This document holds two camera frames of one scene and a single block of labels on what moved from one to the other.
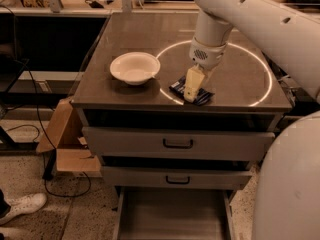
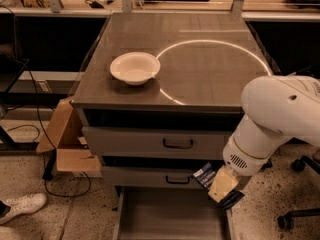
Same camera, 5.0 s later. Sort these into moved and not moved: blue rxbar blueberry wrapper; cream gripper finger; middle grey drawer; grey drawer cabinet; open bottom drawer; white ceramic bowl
Moved: blue rxbar blueberry wrapper; cream gripper finger
Not moved: white ceramic bowl; middle grey drawer; grey drawer cabinet; open bottom drawer
